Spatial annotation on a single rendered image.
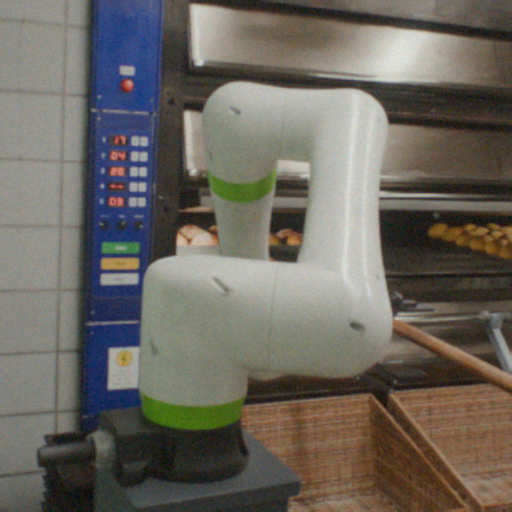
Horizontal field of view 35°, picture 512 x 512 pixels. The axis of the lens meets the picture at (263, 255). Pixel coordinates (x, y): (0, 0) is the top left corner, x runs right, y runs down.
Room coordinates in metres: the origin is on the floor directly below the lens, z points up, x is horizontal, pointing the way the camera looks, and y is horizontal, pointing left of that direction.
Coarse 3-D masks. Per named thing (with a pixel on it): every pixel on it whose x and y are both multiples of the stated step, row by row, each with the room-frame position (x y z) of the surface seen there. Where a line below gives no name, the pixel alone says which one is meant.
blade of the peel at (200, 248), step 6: (180, 246) 2.43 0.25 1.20; (186, 246) 2.44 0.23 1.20; (192, 246) 2.44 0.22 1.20; (198, 246) 2.45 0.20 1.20; (204, 246) 2.46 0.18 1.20; (210, 246) 2.47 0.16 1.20; (216, 246) 2.47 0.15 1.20; (270, 246) 2.55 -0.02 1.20; (276, 246) 2.56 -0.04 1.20; (282, 246) 2.56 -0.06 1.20; (288, 246) 2.57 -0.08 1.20; (294, 246) 2.58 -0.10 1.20; (180, 252) 2.43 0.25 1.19; (186, 252) 2.44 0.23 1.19; (192, 252) 2.44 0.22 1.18; (198, 252) 2.45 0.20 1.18; (204, 252) 2.46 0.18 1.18; (210, 252) 2.47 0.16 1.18; (216, 252) 2.47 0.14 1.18; (270, 252) 2.55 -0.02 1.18; (276, 252) 2.56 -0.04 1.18; (282, 252) 2.56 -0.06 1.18; (288, 252) 2.57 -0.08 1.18; (294, 252) 2.58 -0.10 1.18
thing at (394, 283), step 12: (396, 276) 2.30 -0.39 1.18; (408, 276) 2.31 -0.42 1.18; (420, 276) 2.33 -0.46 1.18; (432, 276) 2.34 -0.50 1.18; (444, 276) 2.35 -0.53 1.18; (456, 276) 2.36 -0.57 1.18; (468, 276) 2.38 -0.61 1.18; (480, 276) 2.39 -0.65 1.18; (492, 276) 2.40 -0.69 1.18; (504, 276) 2.42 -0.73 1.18; (396, 288) 2.27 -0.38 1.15; (408, 288) 2.28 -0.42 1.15; (420, 288) 2.30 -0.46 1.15; (432, 288) 2.31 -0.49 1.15; (444, 288) 2.33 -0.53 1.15; (456, 288) 2.35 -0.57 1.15; (468, 288) 2.37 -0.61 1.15; (480, 288) 2.38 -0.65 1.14; (492, 288) 2.40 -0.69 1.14; (504, 288) 2.42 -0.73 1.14
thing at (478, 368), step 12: (396, 324) 1.66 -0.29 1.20; (408, 336) 1.61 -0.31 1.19; (420, 336) 1.58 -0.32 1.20; (432, 336) 1.57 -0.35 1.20; (432, 348) 1.53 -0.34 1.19; (444, 348) 1.51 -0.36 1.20; (456, 348) 1.50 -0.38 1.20; (456, 360) 1.46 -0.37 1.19; (468, 360) 1.44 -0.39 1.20; (480, 360) 1.43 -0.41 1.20; (468, 372) 1.44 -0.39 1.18; (480, 372) 1.40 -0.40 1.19; (492, 372) 1.38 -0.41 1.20; (504, 372) 1.37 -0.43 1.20; (492, 384) 1.37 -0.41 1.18; (504, 384) 1.34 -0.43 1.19
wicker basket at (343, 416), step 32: (256, 416) 2.06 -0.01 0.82; (288, 416) 2.10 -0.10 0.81; (320, 416) 2.13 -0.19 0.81; (352, 416) 2.17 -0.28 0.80; (384, 416) 2.13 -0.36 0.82; (288, 448) 2.07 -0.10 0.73; (320, 448) 2.11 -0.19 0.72; (352, 448) 2.15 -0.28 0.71; (384, 448) 2.12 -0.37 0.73; (416, 448) 1.99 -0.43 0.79; (320, 480) 2.09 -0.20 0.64; (384, 480) 2.11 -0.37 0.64; (416, 480) 1.98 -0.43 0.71
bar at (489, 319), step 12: (468, 312) 1.93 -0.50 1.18; (480, 312) 1.94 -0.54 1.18; (492, 312) 1.95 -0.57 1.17; (504, 312) 1.96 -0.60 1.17; (408, 324) 1.84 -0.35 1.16; (420, 324) 1.86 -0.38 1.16; (432, 324) 1.87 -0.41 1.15; (444, 324) 1.88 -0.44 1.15; (456, 324) 1.90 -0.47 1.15; (468, 324) 1.92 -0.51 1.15; (492, 324) 1.93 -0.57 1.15; (492, 336) 1.93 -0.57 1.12; (504, 348) 1.90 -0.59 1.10; (504, 360) 1.88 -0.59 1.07
